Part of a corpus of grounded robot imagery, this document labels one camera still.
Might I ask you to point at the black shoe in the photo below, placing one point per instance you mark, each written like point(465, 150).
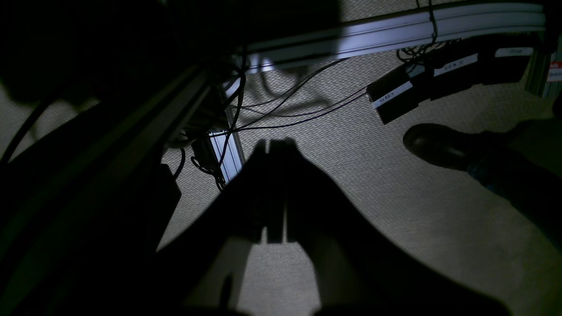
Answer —
point(444, 147)

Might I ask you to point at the black power strip box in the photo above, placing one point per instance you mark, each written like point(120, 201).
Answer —
point(486, 60)

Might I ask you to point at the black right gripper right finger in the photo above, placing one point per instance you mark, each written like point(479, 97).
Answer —
point(359, 271)

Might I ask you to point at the aluminium frame rail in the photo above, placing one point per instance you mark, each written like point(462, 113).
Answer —
point(395, 31)

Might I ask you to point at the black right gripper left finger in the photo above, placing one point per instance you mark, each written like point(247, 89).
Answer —
point(201, 271)

